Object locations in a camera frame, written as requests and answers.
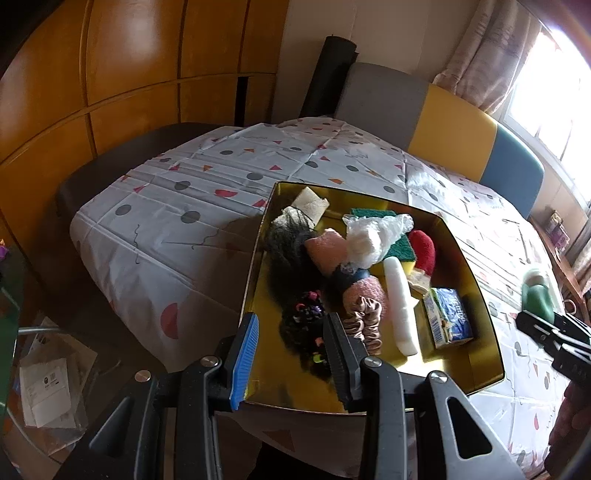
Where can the window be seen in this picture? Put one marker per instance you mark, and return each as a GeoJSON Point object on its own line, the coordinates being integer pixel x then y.
{"type": "Point", "coordinates": [554, 101]}

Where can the wooden wardrobe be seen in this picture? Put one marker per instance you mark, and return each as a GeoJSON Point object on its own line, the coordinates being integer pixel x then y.
{"type": "Point", "coordinates": [115, 78]}

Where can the blue tissue pack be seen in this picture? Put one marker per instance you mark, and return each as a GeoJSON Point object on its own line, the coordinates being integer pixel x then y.
{"type": "Point", "coordinates": [450, 318]}

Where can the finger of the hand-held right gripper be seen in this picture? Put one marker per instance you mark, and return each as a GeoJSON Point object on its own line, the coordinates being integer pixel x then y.
{"type": "Point", "coordinates": [575, 330]}
{"type": "Point", "coordinates": [540, 330]}

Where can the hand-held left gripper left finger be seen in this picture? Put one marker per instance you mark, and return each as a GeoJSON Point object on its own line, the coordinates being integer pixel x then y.
{"type": "Point", "coordinates": [244, 360]}

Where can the black wig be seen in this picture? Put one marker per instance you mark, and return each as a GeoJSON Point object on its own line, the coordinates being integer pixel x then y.
{"type": "Point", "coordinates": [286, 258]}

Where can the white foam sponge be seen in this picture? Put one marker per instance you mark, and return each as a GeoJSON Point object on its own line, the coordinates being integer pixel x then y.
{"type": "Point", "coordinates": [401, 304]}

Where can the patterned white tablecloth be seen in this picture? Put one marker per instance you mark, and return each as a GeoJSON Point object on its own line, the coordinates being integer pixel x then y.
{"type": "Point", "coordinates": [184, 198]}

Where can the black rolled mat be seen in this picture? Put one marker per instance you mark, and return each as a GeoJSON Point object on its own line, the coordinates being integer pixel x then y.
{"type": "Point", "coordinates": [328, 78]}

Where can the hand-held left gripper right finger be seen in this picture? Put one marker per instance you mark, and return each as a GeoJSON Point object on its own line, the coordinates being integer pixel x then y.
{"type": "Point", "coordinates": [339, 355]}

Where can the person's right forearm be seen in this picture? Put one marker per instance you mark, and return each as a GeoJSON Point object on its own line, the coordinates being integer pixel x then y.
{"type": "Point", "coordinates": [572, 434]}

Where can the pink satin scrunchie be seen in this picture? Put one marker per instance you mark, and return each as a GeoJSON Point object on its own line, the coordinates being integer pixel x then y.
{"type": "Point", "coordinates": [364, 327]}

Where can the glass side table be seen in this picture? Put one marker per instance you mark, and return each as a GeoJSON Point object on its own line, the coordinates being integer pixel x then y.
{"type": "Point", "coordinates": [9, 323]}

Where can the beige patterned curtain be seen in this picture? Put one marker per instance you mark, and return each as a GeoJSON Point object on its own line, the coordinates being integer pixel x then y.
{"type": "Point", "coordinates": [489, 50]}

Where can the red white sock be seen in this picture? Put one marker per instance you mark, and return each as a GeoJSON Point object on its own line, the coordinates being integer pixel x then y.
{"type": "Point", "coordinates": [425, 254]}

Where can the yellow green scouring sponge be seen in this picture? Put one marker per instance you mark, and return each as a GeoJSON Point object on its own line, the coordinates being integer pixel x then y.
{"type": "Point", "coordinates": [399, 244]}

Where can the grey yellow blue backrest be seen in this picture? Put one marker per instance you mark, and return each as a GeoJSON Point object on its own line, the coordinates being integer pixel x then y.
{"type": "Point", "coordinates": [443, 124]}

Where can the purple boxes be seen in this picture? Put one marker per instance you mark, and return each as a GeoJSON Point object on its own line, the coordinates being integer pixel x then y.
{"type": "Point", "coordinates": [557, 228]}

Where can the pink yarn skein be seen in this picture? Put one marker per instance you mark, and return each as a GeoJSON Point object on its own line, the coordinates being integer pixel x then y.
{"type": "Point", "coordinates": [328, 251]}

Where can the papers in plastic sleeve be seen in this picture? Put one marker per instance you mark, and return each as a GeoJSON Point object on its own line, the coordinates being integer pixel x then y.
{"type": "Point", "coordinates": [46, 383]}

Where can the gold tin box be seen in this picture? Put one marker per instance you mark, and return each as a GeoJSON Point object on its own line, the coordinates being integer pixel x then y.
{"type": "Point", "coordinates": [452, 369]}

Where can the black beaded scrunchie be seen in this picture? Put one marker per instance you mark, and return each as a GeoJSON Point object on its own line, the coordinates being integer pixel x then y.
{"type": "Point", "coordinates": [302, 323]}

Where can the wooden window shelf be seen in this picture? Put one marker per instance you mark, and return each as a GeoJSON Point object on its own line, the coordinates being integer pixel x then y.
{"type": "Point", "coordinates": [568, 277]}

